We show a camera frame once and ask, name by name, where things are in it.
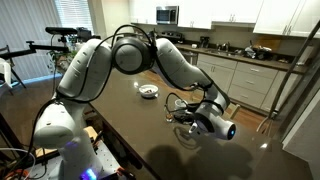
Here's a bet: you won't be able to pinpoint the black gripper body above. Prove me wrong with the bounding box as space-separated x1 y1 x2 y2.
178 108 201 127

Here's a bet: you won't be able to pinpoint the white ceramic bowl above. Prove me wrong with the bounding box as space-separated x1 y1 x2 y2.
138 84 160 99

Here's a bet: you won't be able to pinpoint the stainless steel dishwasher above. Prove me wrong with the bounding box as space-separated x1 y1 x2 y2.
181 49 199 66

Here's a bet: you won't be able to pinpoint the white lower kitchen cabinets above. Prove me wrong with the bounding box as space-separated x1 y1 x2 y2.
193 53 303 113

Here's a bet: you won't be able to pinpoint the white kitchen cabinets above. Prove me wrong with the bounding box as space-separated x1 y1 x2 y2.
128 0 320 38
193 53 303 113

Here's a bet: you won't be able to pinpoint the black coffee maker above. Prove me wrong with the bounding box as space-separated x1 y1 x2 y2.
199 35 211 49

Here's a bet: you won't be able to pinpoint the black kitchen stove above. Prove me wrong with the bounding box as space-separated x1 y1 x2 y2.
156 30 185 44

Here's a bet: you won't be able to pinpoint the chrome sink faucet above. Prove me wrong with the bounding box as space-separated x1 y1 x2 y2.
216 41 232 53

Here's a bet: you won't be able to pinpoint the dark kitchen countertop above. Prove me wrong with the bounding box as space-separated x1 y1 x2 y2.
176 43 308 75

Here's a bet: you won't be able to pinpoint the pile of counter clutter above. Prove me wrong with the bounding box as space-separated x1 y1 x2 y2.
244 44 273 61

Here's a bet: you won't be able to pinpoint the stainless steel microwave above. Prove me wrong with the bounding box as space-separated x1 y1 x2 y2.
155 5 180 25

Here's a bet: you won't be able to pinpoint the dark metal pole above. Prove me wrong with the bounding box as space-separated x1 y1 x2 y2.
268 19 320 119

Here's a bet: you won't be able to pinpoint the wooden cutting board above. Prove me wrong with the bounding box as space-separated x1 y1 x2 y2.
256 34 283 53

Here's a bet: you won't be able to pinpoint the black boxy device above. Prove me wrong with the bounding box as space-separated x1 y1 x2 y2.
76 27 94 42

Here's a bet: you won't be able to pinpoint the white upper kitchen cabinets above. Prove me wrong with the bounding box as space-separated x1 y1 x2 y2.
128 0 320 38

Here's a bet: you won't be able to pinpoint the light wood board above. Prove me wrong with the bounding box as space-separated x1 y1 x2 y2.
34 125 100 158

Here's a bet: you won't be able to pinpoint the white window blind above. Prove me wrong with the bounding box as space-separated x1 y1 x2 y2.
54 0 95 34

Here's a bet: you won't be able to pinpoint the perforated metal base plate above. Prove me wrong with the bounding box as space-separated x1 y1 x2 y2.
26 139 129 180

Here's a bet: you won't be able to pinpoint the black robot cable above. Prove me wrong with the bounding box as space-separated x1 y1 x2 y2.
53 23 214 116

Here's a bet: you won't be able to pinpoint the black stereo camera bar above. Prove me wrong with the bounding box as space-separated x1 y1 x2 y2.
45 26 78 36

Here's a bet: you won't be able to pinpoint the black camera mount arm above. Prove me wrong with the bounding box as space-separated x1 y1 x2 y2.
0 40 70 61

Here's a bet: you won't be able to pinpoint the orange cable bundle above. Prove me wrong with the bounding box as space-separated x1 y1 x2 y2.
2 169 32 180

